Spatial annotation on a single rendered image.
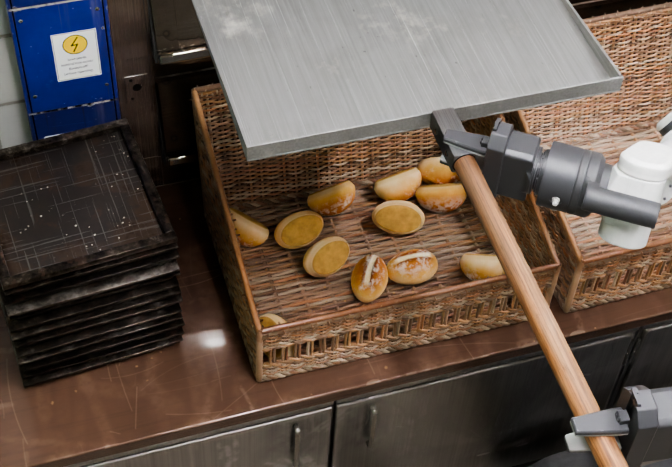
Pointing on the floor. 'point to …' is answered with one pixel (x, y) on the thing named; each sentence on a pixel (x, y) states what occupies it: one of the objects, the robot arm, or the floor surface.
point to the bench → (323, 388)
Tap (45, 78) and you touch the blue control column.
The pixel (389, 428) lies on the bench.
